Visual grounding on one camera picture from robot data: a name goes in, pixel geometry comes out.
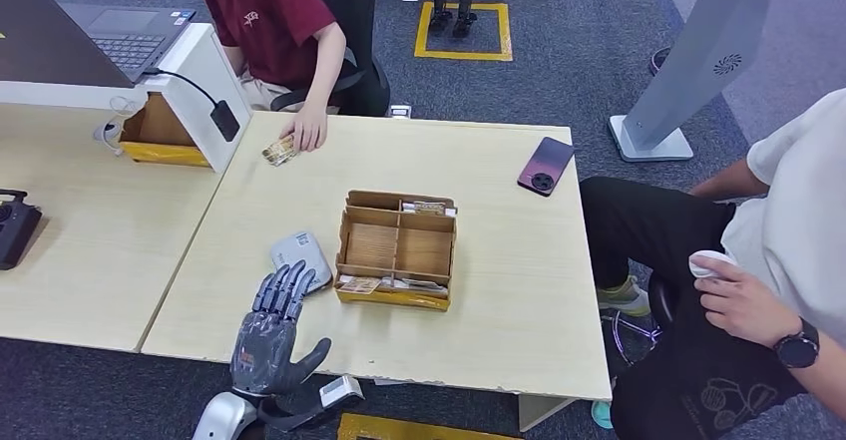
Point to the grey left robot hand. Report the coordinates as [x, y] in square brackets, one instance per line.
[264, 357]

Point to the person's left hand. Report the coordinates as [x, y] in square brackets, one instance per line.
[747, 305]
[305, 130]

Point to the yellow printed card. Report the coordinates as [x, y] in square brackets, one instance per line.
[277, 153]

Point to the white handheld remote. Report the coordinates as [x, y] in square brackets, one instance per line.
[717, 257]

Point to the grey card reader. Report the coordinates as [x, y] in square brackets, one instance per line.
[301, 252]

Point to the person's right forearm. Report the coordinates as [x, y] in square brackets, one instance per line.
[730, 182]

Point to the person's left forearm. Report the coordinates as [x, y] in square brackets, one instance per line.
[325, 70]
[829, 374]

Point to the person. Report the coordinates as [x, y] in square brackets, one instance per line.
[271, 20]
[793, 239]

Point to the printed card in organizer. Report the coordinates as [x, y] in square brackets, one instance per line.
[360, 285]

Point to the stack of room key cards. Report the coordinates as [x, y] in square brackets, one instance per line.
[429, 209]

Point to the black wristwatch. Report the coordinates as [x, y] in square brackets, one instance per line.
[796, 348]

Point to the black power adapter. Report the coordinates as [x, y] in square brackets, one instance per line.
[225, 120]

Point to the small white floor box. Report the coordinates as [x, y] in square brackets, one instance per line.
[400, 111]

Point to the black office chair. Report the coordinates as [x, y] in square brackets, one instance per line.
[363, 27]

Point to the chrome chair base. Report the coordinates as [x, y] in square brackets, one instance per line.
[631, 334]

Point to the white laptop riser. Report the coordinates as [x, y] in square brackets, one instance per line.
[198, 73]

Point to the green sneaker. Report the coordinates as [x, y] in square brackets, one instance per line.
[624, 298]

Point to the cardboard organizer box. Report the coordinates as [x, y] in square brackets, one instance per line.
[373, 245]

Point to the cardboard box with yellow tape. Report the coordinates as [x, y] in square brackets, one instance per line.
[160, 153]

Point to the stack of white cards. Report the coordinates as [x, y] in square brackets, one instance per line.
[416, 285]

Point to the teal shoe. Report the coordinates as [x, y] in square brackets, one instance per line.
[601, 416]

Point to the small black humanoid robot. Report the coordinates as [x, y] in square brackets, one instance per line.
[463, 1]

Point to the purple smartphone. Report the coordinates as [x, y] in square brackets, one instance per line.
[546, 166]

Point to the dark purple shoe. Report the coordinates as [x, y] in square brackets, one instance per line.
[659, 60]

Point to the grey kiosk stand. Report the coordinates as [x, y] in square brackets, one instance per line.
[700, 47]

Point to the dark grey laptop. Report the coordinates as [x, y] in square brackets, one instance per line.
[53, 34]

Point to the black handheld controller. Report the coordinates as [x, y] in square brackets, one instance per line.
[16, 232]

